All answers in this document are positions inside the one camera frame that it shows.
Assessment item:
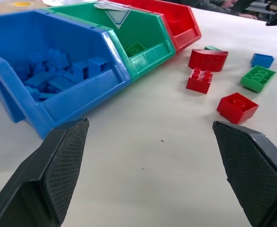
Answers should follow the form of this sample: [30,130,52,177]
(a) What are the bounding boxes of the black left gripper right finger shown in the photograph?
[212,121,277,227]

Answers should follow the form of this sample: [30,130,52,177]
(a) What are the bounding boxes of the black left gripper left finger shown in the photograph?
[0,118,90,227]

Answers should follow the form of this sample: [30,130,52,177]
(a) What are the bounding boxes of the blue small building brick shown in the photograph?
[250,53,275,69]

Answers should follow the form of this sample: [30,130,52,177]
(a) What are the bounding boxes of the green long building brick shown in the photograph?
[240,65,277,94]

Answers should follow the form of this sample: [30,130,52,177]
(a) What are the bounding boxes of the red square hollow brick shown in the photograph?
[216,92,260,125]

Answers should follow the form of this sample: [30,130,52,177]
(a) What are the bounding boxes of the green brick behind curved brick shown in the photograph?
[204,45,222,52]

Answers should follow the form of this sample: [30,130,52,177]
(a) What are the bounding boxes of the person in grey clothing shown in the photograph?
[173,0,259,20]

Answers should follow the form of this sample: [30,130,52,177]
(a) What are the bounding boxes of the red curved building brick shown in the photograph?
[188,49,229,72]

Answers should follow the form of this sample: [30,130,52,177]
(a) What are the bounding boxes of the blue plastic storage bin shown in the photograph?
[0,9,132,140]

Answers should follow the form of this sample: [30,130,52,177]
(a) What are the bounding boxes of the red plastic storage bin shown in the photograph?
[98,0,202,52]

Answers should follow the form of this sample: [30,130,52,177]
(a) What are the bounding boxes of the blue flat building brick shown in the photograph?
[23,71,57,88]
[48,76,78,92]

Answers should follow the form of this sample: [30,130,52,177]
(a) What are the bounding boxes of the red square brick with studs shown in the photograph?
[186,68,213,95]

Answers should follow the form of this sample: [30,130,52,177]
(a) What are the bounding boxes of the green plastic storage bin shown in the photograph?
[40,1,176,83]

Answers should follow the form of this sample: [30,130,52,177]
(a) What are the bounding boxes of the green brick in bin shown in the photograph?
[125,41,147,58]

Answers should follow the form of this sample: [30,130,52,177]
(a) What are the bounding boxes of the brown tape roll yellow core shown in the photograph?
[0,1,48,14]

